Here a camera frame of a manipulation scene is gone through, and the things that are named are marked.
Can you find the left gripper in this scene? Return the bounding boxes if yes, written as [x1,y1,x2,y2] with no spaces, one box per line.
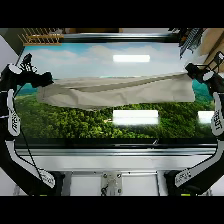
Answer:
[32,71,55,89]

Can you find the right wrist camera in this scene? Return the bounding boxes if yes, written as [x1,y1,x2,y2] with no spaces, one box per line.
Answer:
[211,51,224,73]

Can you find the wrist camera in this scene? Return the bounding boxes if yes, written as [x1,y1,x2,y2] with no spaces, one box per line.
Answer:
[19,53,38,73]
[211,51,224,73]

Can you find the black cable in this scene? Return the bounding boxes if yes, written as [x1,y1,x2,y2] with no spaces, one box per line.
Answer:
[100,184,110,197]
[13,84,44,179]

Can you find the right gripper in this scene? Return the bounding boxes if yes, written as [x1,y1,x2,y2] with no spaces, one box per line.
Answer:
[184,62,202,82]

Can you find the wooden hanger rack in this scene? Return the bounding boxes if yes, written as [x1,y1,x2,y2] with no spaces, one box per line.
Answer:
[18,28,65,47]

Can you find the beige trousers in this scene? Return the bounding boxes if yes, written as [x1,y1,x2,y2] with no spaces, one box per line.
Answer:
[36,72,196,110]

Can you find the silver frame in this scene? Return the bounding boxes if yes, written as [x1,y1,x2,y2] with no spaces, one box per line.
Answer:
[13,146,224,197]

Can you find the bunch of black hangers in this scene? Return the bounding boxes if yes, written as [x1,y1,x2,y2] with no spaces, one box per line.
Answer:
[169,28,205,60]

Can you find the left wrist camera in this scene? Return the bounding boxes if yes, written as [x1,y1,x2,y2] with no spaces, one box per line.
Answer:
[19,53,38,73]

